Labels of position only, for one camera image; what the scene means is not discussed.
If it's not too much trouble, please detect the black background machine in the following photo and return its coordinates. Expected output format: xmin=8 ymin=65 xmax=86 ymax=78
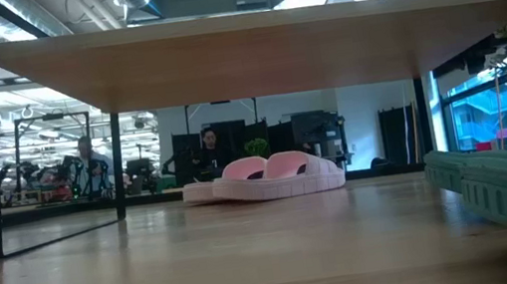
xmin=289 ymin=105 xmax=355 ymax=172

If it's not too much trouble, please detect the black partition panel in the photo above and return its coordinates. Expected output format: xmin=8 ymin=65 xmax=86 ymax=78
xmin=169 ymin=129 xmax=213 ymax=188

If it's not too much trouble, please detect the red background box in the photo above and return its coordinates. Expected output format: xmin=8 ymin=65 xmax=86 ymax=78
xmin=41 ymin=181 xmax=75 ymax=204

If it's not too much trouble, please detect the thin yellow rope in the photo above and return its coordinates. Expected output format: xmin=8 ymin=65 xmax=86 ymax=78
xmin=479 ymin=0 xmax=507 ymax=151

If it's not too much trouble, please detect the black background rig frame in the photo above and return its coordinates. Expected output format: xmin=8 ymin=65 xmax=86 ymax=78
xmin=6 ymin=108 xmax=103 ymax=208
xmin=182 ymin=94 xmax=261 ymax=136

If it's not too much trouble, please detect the black curtain panel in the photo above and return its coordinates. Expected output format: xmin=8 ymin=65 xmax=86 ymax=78
xmin=377 ymin=104 xmax=422 ymax=168

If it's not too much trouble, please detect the person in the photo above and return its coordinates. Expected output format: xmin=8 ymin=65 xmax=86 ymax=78
xmin=186 ymin=124 xmax=235 ymax=183
xmin=66 ymin=132 xmax=117 ymax=200

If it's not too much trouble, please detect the small background green plant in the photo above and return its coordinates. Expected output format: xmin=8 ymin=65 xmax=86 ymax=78
xmin=241 ymin=136 xmax=271 ymax=160

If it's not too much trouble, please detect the wooden shelf black metal frame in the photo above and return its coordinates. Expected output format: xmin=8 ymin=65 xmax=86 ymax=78
xmin=0 ymin=0 xmax=507 ymax=260

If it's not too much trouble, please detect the pink rubber slide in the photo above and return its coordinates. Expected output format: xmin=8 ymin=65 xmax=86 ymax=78
xmin=208 ymin=142 xmax=348 ymax=209
xmin=177 ymin=153 xmax=273 ymax=207

